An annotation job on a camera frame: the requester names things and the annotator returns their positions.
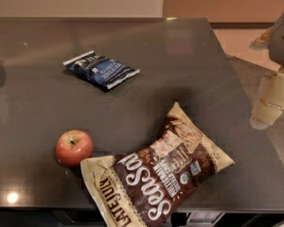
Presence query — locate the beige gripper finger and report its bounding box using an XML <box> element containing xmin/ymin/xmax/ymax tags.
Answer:
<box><xmin>250</xmin><ymin>67</ymin><xmax>284</xmax><ymax>130</ymax></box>

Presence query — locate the brown Late July chip bag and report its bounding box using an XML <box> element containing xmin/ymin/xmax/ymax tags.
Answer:
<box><xmin>80</xmin><ymin>103</ymin><xmax>234</xmax><ymax>227</ymax></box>

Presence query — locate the blue chip bag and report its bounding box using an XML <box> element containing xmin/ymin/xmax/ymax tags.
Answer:
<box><xmin>63</xmin><ymin>51</ymin><xmax>140</xmax><ymax>90</ymax></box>

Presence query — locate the red apple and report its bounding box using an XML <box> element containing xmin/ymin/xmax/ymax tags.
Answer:
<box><xmin>55</xmin><ymin>130</ymin><xmax>94</xmax><ymax>167</ymax></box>

